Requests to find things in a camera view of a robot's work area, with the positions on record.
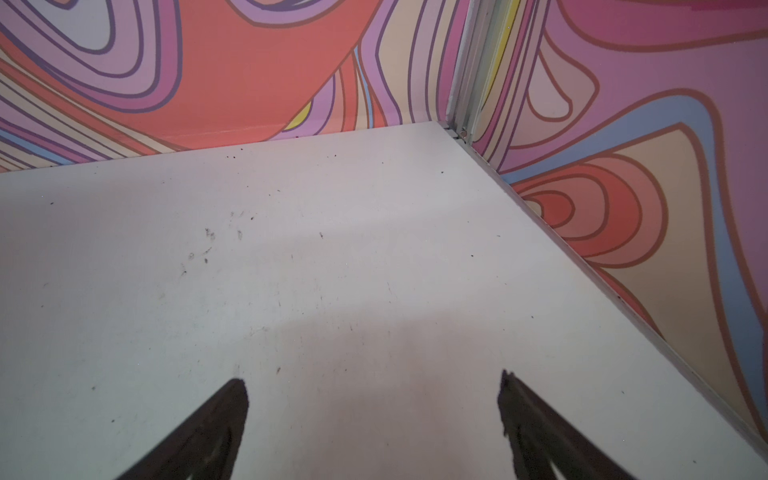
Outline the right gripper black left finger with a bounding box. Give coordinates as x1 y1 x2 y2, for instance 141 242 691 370
120 378 249 479

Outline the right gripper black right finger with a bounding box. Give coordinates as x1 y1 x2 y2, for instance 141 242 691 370
497 370 634 479

